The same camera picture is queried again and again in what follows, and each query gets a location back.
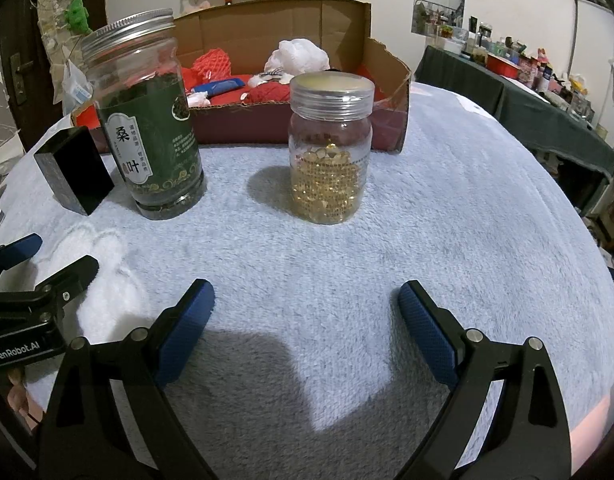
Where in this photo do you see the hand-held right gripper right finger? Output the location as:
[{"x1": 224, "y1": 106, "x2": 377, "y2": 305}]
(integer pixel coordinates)
[{"x1": 398, "y1": 280, "x2": 573, "y2": 480}]

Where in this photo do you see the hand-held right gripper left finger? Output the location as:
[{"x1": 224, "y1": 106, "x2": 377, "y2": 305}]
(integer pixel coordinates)
[{"x1": 37, "y1": 278, "x2": 216, "y2": 480}]

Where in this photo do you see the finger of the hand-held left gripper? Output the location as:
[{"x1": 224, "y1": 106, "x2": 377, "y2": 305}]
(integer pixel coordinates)
[
  {"x1": 0, "y1": 233, "x2": 44, "y2": 273},
  {"x1": 14, "y1": 255, "x2": 100, "y2": 318}
]

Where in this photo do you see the blue towel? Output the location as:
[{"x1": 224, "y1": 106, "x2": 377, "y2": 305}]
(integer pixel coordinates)
[{"x1": 194, "y1": 80, "x2": 248, "y2": 97}]

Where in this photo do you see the red knitted ball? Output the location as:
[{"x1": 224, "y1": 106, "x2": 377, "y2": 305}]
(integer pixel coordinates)
[{"x1": 244, "y1": 80, "x2": 293, "y2": 106}]

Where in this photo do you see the white mesh bath pouf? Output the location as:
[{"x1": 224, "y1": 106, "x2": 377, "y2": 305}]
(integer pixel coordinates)
[{"x1": 264, "y1": 38, "x2": 330, "y2": 73}]

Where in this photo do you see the cardboard box with red inside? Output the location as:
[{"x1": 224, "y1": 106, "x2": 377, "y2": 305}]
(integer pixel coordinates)
[{"x1": 72, "y1": 0, "x2": 413, "y2": 155}]

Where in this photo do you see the black box with colourful print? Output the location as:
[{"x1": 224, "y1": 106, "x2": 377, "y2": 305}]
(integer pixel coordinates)
[{"x1": 33, "y1": 126, "x2": 115, "y2": 216}]

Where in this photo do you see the glass jar with metal lid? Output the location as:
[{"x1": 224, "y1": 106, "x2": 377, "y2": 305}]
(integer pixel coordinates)
[{"x1": 81, "y1": 8, "x2": 207, "y2": 221}]

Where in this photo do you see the clear plastic bag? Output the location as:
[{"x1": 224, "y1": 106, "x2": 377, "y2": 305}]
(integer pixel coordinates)
[{"x1": 62, "y1": 57, "x2": 95, "y2": 116}]

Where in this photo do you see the pink bed sheet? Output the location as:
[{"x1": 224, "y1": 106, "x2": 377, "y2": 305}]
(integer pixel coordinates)
[{"x1": 572, "y1": 390, "x2": 614, "y2": 471}]

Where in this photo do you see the clear jar of golden capsules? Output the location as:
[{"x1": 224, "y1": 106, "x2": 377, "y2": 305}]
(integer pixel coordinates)
[{"x1": 288, "y1": 73, "x2": 376, "y2": 224}]

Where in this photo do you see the dark wooden door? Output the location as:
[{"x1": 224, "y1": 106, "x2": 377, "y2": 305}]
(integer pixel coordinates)
[{"x1": 0, "y1": 0, "x2": 108, "y2": 151}]

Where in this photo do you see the hanging door organizer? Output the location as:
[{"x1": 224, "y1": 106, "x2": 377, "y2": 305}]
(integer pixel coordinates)
[{"x1": 29, "y1": 0, "x2": 82, "y2": 51}]

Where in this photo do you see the green plush toy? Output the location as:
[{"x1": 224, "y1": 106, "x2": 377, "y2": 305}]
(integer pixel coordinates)
[{"x1": 67, "y1": 0, "x2": 90, "y2": 36}]

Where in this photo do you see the desk with dark green cloth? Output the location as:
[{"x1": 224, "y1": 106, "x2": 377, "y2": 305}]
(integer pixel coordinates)
[{"x1": 416, "y1": 45, "x2": 614, "y2": 211}]

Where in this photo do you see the red bowl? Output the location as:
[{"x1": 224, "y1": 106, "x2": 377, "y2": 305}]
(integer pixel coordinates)
[{"x1": 486, "y1": 54, "x2": 520, "y2": 80}]

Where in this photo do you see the row of cosmetics bottles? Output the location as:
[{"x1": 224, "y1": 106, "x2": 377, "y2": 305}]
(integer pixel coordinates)
[{"x1": 467, "y1": 17, "x2": 608, "y2": 126}]

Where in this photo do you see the metal door handle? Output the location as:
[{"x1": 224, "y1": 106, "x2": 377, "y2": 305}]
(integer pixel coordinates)
[{"x1": 11, "y1": 52, "x2": 30, "y2": 106}]

